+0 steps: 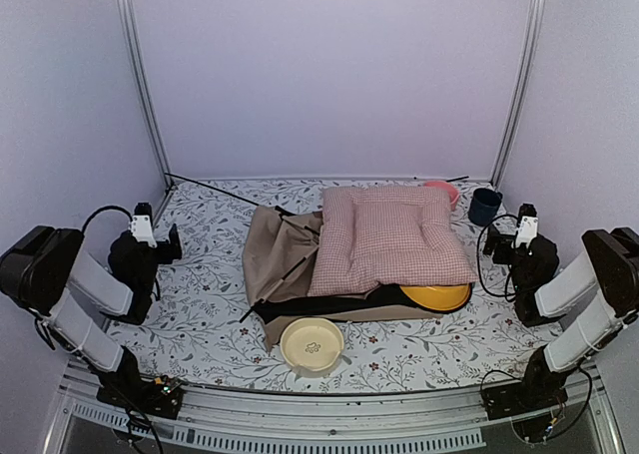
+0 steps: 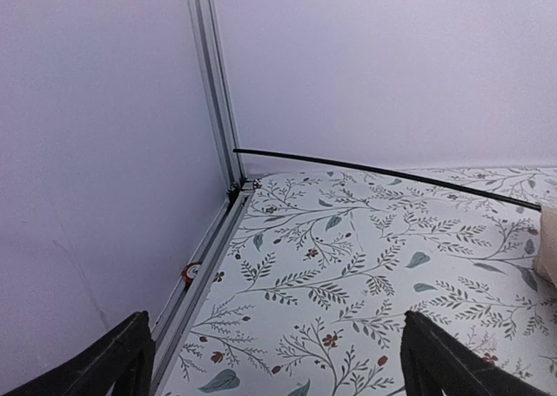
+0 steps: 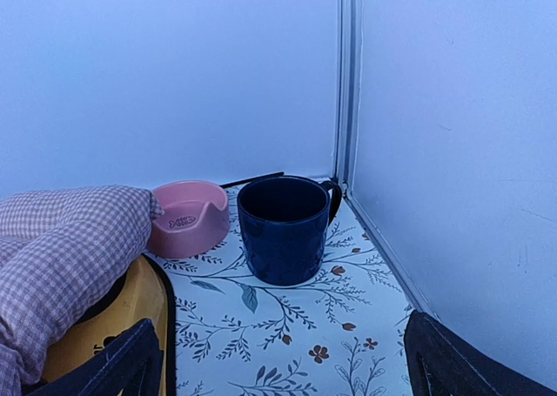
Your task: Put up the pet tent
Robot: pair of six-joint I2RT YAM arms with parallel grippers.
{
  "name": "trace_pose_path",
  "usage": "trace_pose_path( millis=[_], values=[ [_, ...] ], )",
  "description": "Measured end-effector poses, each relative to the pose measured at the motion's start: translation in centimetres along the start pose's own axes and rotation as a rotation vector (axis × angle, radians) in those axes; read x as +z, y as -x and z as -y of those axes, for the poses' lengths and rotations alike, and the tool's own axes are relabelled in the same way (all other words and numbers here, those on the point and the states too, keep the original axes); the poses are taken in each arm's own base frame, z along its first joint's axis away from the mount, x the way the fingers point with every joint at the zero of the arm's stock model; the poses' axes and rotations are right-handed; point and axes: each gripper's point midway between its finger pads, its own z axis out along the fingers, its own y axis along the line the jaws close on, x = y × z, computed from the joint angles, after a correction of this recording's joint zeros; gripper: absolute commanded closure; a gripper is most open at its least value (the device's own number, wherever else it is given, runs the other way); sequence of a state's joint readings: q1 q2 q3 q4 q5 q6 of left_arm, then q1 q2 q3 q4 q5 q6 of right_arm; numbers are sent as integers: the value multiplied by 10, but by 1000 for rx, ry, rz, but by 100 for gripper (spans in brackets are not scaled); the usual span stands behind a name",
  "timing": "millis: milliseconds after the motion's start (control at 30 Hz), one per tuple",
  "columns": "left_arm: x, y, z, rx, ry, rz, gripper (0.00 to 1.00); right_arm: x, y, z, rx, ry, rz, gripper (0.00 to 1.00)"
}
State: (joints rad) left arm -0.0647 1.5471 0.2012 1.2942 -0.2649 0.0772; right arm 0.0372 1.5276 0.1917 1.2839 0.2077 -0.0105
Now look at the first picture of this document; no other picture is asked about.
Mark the cream paw print bowl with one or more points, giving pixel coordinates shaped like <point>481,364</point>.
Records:
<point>312,347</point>

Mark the aluminium frame post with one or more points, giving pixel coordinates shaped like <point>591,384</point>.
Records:
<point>530,43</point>
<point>132,42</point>

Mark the pink bowl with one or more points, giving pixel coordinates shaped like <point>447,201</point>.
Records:
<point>449,188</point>

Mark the yellow double bowl holder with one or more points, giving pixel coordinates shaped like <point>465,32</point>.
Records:
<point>439,298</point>

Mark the beige pet tent fabric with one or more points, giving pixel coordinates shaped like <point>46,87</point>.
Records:
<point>384,303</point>

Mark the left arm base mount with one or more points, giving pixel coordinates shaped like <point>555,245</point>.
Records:
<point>140,396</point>

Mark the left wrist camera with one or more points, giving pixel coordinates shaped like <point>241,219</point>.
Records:
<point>141,224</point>

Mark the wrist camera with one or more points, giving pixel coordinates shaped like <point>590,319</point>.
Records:
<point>527,226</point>
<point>141,224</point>

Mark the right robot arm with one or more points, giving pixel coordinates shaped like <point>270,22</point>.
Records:
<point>543,293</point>

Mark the black tent pole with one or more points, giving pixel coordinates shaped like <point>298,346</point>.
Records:
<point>212,188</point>
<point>279,255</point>

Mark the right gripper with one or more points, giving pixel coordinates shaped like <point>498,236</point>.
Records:
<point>494,238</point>

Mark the pink checkered cushion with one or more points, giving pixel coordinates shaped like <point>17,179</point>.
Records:
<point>387,235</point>

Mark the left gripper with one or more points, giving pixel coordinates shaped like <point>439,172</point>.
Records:
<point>176,250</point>

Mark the left aluminium frame post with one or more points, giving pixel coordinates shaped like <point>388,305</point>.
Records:
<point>132,42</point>

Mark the dark blue cup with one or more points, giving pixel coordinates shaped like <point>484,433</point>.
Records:
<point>484,206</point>

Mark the front aluminium rail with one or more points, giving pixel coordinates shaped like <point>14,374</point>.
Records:
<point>220,420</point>

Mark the floral table mat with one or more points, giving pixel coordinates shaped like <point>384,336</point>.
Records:
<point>203,331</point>

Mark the right aluminium frame post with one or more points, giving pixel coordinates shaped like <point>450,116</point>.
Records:
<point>530,43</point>

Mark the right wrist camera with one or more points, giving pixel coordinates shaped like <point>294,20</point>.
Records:
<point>527,226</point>

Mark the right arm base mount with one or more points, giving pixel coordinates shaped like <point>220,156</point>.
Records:
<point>542,410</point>

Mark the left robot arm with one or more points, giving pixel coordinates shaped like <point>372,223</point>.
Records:
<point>50,273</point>

